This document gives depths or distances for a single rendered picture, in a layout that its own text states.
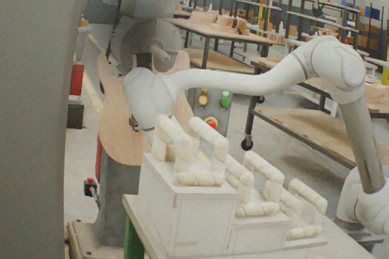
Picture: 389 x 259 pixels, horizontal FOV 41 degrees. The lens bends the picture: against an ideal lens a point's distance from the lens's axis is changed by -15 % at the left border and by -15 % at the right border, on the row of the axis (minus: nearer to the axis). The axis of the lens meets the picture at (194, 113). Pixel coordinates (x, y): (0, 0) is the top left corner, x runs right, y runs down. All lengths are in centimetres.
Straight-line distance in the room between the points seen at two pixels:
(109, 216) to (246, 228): 138
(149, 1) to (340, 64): 71
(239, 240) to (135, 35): 116
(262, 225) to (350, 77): 55
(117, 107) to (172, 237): 89
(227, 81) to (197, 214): 60
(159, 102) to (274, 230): 56
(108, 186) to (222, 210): 134
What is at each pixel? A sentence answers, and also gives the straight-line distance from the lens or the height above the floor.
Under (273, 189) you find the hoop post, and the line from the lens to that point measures 139.
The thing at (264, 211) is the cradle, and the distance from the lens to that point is 138.
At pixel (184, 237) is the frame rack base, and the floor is 99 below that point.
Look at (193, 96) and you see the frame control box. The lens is 239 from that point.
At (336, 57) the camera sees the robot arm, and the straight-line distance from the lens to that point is 170.
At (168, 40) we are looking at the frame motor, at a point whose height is 129.
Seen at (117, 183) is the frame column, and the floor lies 64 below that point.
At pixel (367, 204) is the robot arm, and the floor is 91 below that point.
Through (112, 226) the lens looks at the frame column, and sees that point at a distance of 268.
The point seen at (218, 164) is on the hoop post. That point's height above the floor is 116.
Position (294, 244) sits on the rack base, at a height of 94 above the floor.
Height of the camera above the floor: 153
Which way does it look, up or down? 13 degrees down
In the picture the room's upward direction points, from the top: 8 degrees clockwise
